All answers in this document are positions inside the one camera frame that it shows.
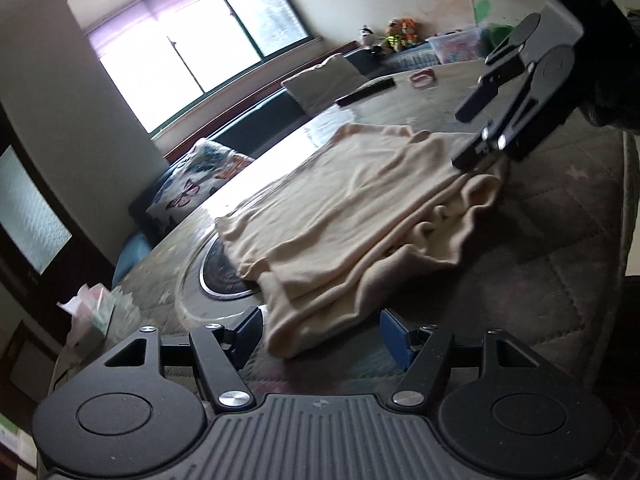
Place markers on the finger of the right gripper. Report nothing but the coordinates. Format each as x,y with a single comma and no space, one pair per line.
503,64
546,98

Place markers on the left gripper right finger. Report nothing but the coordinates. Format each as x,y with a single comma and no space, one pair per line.
424,355

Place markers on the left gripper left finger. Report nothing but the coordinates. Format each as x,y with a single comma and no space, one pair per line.
219,353

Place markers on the cream sweatshirt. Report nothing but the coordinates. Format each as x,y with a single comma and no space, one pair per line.
327,243

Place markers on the green plastic bowl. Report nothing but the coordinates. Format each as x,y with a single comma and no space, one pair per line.
497,33

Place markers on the clear plastic storage box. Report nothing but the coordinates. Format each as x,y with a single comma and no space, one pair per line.
461,46

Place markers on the black round induction cooktop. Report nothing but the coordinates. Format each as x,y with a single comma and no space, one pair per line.
219,279

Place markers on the pink hair scrunchie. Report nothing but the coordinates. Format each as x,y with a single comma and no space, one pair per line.
423,78

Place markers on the orange plush toy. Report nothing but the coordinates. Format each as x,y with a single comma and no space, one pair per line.
409,33

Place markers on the yellow plush toy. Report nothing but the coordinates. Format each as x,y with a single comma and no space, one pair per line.
392,41

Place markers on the black remote control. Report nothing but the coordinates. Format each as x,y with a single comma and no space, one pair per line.
365,92

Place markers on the tissue box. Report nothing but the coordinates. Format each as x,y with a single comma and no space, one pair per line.
91,310

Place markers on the black white plush toy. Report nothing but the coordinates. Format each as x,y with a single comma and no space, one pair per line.
367,38

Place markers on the quilted star table cover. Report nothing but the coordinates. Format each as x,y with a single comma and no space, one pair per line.
544,262

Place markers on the butterfly print pillow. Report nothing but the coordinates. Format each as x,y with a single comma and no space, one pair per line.
206,168

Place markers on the gray square pillow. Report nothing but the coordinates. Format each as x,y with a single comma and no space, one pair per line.
318,87

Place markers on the dark door frosted glass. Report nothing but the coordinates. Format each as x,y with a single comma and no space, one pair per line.
52,255

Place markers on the green framed window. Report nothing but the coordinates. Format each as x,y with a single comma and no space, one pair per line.
166,56

